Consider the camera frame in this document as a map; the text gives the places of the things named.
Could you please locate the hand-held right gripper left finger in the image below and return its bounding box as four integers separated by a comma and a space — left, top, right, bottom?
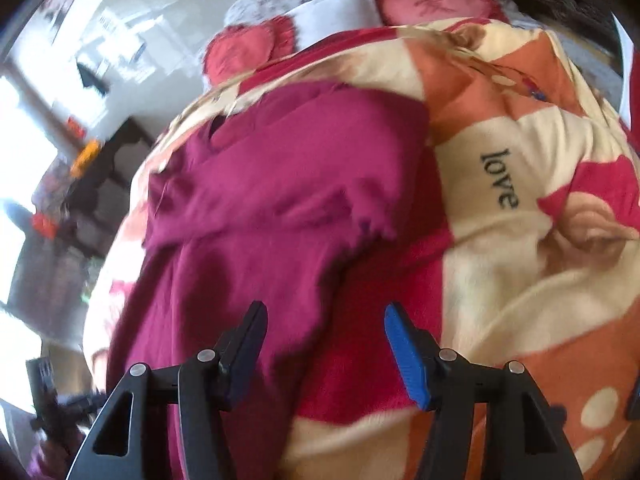
67, 301, 268, 480

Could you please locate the window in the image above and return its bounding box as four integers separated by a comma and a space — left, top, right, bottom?
0, 74, 63, 311

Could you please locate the white pillow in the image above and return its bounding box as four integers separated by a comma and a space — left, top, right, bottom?
289, 0, 382, 55

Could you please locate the person's left forearm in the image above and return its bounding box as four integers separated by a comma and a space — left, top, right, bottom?
26, 432, 83, 480

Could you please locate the printed fleece blanket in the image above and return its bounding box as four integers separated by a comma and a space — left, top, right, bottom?
82, 17, 640, 480

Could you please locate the dark wooden table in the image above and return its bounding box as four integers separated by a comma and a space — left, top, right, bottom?
62, 116, 157, 266

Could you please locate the maroon sweater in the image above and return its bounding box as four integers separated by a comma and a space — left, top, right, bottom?
105, 80, 432, 480

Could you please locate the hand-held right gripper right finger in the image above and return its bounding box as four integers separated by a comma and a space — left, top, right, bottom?
384, 302, 583, 480

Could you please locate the red heart pillow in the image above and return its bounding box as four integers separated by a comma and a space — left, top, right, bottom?
372, 0, 507, 28
202, 16, 297, 87

